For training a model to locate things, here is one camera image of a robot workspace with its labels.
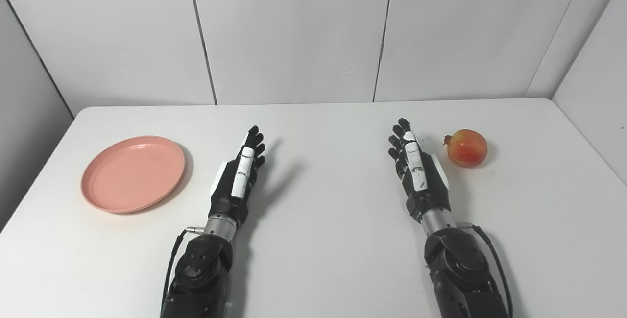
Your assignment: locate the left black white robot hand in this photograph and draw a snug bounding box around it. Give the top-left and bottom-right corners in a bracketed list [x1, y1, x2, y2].
[208, 125, 266, 228]

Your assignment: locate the red yellow pomegranate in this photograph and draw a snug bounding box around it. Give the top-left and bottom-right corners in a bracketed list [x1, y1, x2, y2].
[443, 129, 488, 168]

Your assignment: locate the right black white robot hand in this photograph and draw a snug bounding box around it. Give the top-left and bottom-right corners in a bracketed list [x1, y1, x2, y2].
[388, 118, 451, 222]

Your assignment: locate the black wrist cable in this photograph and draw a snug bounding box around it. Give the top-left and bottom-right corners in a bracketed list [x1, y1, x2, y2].
[456, 222, 514, 318]
[161, 226, 205, 315]

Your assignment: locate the pink round plate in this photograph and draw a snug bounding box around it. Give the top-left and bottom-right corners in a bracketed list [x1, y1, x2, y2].
[81, 135, 186, 214]

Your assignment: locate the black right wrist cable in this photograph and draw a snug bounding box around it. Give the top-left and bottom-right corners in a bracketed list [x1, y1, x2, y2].
[456, 222, 514, 318]

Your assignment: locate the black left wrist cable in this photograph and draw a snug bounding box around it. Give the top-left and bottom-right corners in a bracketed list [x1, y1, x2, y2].
[161, 226, 205, 315]

